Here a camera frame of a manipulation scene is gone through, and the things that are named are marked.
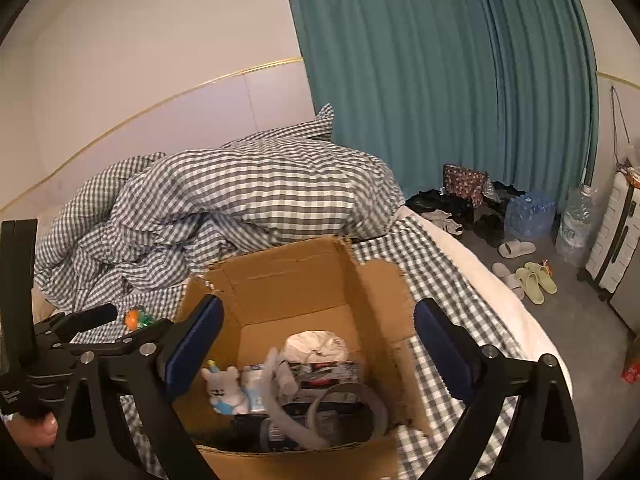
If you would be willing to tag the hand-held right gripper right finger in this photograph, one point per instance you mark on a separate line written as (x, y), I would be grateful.
(445, 355)

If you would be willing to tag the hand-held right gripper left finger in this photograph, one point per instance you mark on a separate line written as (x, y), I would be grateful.
(195, 345)

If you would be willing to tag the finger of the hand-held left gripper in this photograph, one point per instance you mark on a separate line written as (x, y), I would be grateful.
(92, 316)
(17, 265)

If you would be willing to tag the orange tangerine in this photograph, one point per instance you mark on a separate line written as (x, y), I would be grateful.
(131, 320)

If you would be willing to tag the white plush toy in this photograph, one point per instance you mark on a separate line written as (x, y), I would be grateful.
(222, 387)

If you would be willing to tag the green candy wrapper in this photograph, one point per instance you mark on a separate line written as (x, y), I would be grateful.
(146, 320)

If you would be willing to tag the blue and white milk carton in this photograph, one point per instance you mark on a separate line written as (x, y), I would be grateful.
(255, 385)

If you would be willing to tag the grey tape roll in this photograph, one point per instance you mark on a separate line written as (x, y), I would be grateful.
(360, 395)

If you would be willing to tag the white plastic bag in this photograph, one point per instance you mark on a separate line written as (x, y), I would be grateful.
(315, 346)

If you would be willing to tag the black and white packet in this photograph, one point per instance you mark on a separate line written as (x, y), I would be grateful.
(325, 375)

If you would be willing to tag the dark plastic bottle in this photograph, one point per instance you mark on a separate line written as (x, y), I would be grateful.
(277, 435)

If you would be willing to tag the brown cardboard box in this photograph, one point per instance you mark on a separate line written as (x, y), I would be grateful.
(310, 285)

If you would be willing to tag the person's left hand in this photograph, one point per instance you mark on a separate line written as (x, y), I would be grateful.
(32, 435)

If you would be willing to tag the white mattress cover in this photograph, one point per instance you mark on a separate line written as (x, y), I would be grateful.
(515, 310)

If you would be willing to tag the white slipper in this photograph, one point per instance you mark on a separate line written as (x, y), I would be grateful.
(507, 280)
(517, 248)

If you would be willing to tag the green slipper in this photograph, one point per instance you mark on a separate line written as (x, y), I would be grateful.
(531, 287)
(544, 277)

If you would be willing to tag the white sneakers pair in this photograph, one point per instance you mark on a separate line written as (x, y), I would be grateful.
(442, 221)

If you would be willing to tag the grey checked duvet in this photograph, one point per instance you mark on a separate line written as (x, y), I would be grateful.
(240, 195)

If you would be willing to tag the pack of water bottles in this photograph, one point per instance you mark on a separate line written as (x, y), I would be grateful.
(530, 216)

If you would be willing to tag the patterned brown bag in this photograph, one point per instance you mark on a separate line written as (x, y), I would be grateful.
(465, 185)

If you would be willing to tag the large clear water jug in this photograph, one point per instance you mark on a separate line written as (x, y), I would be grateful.
(575, 227)

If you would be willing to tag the red packet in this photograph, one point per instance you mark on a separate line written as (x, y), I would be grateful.
(632, 360)

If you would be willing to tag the white ribbed suitcase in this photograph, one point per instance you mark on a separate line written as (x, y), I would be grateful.
(617, 240)

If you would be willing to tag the teal curtain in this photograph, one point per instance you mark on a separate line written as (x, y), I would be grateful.
(400, 85)

